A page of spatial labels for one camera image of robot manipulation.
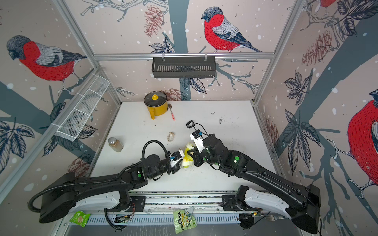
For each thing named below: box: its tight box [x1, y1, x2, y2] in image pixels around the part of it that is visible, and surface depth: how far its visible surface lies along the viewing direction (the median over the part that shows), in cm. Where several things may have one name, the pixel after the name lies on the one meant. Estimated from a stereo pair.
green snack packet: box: [69, 210, 92, 228], surface depth 70 cm
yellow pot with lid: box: [143, 90, 169, 120], surface depth 109 cm
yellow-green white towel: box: [181, 142, 194, 169], surface depth 69 cm
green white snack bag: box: [173, 206, 198, 235], surface depth 70 cm
